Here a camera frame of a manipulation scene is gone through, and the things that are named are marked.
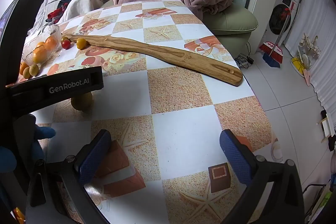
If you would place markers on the long wooden board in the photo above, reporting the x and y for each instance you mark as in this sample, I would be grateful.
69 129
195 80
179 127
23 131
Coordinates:
181 58

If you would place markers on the clear glass fruit bowl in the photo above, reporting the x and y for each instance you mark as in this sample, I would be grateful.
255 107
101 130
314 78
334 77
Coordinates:
34 51

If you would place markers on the orange tangerine in bowl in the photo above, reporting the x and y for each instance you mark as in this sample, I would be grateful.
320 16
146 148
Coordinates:
50 43

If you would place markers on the yellow cherry tomato by board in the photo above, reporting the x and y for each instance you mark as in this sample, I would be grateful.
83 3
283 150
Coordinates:
81 43

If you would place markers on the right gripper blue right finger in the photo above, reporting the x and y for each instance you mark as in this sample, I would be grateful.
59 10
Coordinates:
238 155

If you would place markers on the green longan bowl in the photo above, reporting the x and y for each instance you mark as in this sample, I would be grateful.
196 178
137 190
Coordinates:
26 73
34 70

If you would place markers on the orange tangerine on table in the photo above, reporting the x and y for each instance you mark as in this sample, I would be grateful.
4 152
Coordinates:
23 66

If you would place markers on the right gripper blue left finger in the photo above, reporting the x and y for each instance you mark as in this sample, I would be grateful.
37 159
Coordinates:
92 154

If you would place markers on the red cherry tomato by board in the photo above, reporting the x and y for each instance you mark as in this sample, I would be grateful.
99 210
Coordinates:
66 44

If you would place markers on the red broom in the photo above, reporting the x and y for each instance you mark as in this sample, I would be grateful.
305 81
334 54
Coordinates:
272 54

